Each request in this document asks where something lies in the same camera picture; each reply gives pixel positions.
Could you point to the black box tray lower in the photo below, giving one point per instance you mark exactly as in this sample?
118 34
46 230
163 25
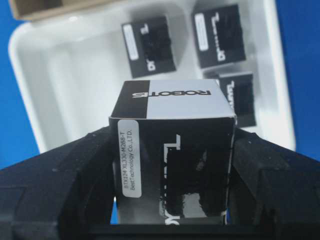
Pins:
148 46

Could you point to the black box tray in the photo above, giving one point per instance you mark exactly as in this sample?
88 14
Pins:
238 89
218 36
148 46

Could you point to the brown cardboard box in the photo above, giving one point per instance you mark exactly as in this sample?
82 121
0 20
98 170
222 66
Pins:
31 10

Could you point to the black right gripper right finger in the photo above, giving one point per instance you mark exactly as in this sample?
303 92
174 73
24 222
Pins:
274 189

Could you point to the black box tray top right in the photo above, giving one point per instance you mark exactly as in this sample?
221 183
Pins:
238 89

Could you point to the black box with white label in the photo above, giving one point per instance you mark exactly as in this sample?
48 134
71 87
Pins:
173 144

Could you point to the white plastic tray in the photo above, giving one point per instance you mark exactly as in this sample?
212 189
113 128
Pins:
70 67

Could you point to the black box tray top left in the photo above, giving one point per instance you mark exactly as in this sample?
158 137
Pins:
218 36

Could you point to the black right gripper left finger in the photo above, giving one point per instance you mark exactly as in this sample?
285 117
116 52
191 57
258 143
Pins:
61 193

